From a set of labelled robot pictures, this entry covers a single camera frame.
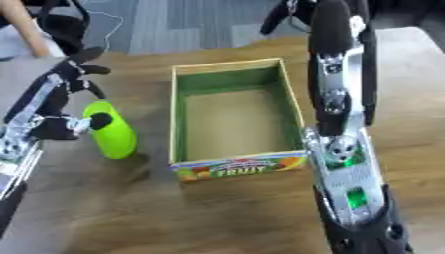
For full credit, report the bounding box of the white cable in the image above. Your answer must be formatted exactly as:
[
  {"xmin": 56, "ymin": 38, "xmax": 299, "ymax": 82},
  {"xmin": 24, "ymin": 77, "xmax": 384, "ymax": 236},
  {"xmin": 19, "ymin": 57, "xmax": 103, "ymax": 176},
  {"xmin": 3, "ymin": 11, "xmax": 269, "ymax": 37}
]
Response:
[{"xmin": 79, "ymin": 0, "xmax": 127, "ymax": 53}]

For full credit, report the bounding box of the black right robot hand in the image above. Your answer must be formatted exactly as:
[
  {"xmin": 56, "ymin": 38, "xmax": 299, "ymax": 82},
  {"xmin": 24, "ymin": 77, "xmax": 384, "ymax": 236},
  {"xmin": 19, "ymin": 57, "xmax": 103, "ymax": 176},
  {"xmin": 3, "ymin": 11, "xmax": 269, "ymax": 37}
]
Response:
[{"xmin": 258, "ymin": 0, "xmax": 381, "ymax": 137}]

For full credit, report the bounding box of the black bag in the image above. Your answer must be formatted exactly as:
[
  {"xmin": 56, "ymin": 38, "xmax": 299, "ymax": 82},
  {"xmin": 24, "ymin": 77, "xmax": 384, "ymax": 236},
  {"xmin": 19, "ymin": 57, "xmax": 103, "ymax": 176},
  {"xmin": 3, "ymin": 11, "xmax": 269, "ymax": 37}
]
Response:
[{"xmin": 21, "ymin": 0, "xmax": 94, "ymax": 56}]

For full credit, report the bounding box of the green cylinder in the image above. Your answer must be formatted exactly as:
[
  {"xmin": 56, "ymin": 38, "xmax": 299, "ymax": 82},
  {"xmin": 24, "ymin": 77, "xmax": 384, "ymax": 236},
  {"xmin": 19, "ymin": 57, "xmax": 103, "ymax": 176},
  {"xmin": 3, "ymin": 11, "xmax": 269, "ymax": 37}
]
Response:
[{"xmin": 81, "ymin": 100, "xmax": 141, "ymax": 161}]

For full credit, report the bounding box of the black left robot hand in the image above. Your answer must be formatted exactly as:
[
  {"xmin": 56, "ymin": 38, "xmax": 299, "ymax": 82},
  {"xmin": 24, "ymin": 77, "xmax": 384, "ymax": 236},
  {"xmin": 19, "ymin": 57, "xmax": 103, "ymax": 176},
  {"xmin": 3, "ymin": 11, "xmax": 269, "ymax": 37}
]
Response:
[{"xmin": 1, "ymin": 46, "xmax": 117, "ymax": 142}]

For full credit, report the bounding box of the cardboard box with green inside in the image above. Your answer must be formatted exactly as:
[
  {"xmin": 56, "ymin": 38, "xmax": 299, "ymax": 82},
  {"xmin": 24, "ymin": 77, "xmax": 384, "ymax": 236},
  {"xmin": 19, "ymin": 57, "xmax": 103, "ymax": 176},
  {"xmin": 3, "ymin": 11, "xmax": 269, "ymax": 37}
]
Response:
[{"xmin": 167, "ymin": 57, "xmax": 310, "ymax": 183}]

